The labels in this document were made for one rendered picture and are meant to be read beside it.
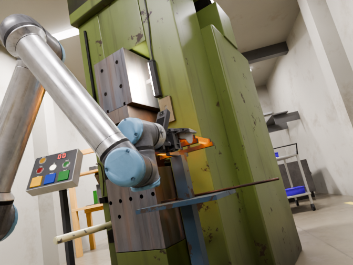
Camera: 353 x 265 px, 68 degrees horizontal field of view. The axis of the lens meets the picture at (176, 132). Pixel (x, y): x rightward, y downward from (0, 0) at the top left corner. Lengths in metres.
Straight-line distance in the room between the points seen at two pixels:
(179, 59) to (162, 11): 0.39
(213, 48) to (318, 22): 3.18
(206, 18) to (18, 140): 2.04
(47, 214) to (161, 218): 3.74
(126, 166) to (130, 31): 1.60
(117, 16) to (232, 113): 1.16
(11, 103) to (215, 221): 1.15
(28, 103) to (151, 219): 0.92
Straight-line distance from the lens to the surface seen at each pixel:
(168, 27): 1.91
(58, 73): 0.78
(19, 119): 0.99
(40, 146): 5.28
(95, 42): 2.38
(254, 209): 1.96
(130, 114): 1.76
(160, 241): 1.56
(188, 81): 1.69
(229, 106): 2.01
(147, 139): 0.79
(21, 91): 0.99
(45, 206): 5.13
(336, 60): 4.94
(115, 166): 0.64
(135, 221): 1.64
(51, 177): 2.00
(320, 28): 5.12
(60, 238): 1.79
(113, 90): 1.88
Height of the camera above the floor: 0.75
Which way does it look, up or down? 12 degrees up
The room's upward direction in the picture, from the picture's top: 12 degrees counter-clockwise
